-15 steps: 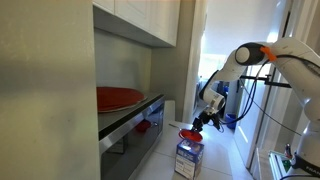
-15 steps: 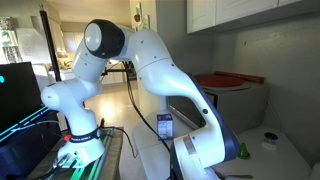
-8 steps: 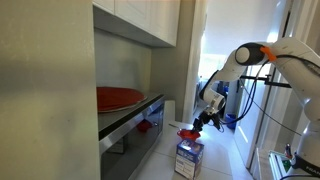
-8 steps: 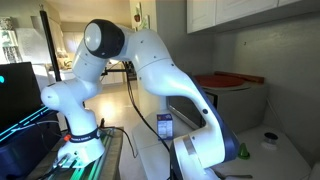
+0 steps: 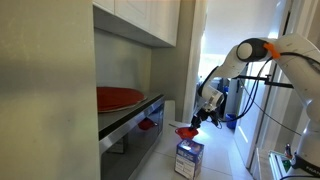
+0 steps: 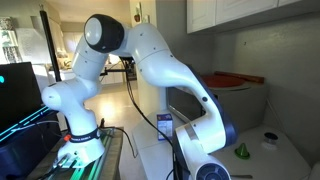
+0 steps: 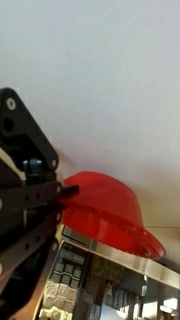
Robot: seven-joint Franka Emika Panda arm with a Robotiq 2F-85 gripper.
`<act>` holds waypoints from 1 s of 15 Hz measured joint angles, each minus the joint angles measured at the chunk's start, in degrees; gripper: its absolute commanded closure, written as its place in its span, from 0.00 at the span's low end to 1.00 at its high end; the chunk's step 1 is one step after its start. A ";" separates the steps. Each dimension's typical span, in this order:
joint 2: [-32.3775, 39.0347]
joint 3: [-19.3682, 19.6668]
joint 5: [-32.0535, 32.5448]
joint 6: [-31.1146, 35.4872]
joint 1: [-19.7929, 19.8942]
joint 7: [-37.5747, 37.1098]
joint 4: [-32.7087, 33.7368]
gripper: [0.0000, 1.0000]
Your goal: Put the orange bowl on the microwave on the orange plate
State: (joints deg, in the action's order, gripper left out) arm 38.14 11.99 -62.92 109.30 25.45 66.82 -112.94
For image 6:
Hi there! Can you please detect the robot base table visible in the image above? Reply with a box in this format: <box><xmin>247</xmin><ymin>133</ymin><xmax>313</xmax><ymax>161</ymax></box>
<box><xmin>27</xmin><ymin>126</ymin><xmax>125</xmax><ymax>180</ymax></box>

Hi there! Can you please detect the stainless steel microwave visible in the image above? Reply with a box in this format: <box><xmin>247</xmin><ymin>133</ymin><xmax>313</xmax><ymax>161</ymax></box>
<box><xmin>166</xmin><ymin>81</ymin><xmax>270</xmax><ymax>134</ymax></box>

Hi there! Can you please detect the blue and white carton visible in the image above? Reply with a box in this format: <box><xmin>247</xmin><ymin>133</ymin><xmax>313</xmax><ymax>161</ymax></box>
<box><xmin>156</xmin><ymin>113</ymin><xmax>175</xmax><ymax>142</ymax></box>

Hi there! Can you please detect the brown wooden board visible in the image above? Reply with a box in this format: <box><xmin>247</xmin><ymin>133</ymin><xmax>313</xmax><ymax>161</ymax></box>
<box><xmin>214</xmin><ymin>70</ymin><xmax>266</xmax><ymax>85</ymax></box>

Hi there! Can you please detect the green plastic cone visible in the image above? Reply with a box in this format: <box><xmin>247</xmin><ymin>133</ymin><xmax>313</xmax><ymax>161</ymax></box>
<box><xmin>234</xmin><ymin>142</ymin><xmax>251</xmax><ymax>161</ymax></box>

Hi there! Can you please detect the white upper cabinet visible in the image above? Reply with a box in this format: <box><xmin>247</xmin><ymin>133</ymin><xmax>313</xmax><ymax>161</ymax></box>
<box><xmin>186</xmin><ymin>0</ymin><xmax>320</xmax><ymax>35</ymax></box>

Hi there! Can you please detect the metal spoon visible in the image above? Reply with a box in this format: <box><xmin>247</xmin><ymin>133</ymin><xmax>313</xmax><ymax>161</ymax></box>
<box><xmin>229</xmin><ymin>174</ymin><xmax>254</xmax><ymax>180</ymax></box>

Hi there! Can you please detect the black vertical pole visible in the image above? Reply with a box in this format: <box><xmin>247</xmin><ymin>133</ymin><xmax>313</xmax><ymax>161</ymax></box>
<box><xmin>39</xmin><ymin>9</ymin><xmax>63</xmax><ymax>83</ymax></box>

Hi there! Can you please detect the white jar with dark lid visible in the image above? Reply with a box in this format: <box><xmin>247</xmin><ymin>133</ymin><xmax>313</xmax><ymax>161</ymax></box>
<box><xmin>260</xmin><ymin>132</ymin><xmax>280</xmax><ymax>151</ymax></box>

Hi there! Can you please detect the black monitor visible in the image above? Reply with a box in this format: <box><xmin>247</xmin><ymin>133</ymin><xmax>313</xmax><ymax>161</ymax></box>
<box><xmin>0</xmin><ymin>61</ymin><xmax>45</xmax><ymax>132</ymax></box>

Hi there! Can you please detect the dark blue bin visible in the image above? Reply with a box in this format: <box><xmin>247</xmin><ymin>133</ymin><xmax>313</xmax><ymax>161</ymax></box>
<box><xmin>0</xmin><ymin>109</ymin><xmax>63</xmax><ymax>180</ymax></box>

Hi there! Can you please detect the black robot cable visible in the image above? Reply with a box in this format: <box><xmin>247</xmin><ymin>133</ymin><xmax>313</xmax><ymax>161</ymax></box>
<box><xmin>119</xmin><ymin>57</ymin><xmax>180</xmax><ymax>180</ymax></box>

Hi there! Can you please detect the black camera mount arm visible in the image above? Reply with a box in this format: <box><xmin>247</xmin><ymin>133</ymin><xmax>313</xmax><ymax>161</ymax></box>
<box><xmin>99</xmin><ymin>65</ymin><xmax>130</xmax><ymax>77</ymax></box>

